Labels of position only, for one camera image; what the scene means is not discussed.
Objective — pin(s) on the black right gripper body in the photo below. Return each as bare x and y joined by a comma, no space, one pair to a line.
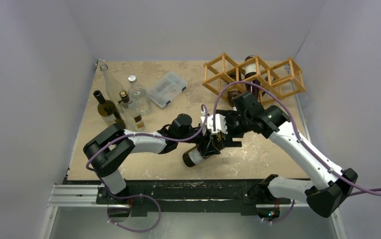
231,132

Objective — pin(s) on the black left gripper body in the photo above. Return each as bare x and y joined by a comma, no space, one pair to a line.
202,146

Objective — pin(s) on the clear squat glass bottle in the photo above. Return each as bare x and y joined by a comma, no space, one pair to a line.
139,95

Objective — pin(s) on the green bottle cream label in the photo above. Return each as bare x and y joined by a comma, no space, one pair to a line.
107,110

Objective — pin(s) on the clear tall glass bottle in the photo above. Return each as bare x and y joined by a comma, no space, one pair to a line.
113,86

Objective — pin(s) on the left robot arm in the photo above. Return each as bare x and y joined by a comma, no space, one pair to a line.
108,150

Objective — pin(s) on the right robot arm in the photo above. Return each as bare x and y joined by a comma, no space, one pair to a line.
328,186

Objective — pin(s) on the brown bottle gold neck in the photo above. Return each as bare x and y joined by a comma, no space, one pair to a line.
250,70

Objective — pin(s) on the wooden wine rack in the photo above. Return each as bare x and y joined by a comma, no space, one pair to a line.
283,79

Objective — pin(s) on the clear plastic organizer box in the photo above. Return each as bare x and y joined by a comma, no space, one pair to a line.
166,89

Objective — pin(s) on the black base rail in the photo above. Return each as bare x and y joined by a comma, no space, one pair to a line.
141,197

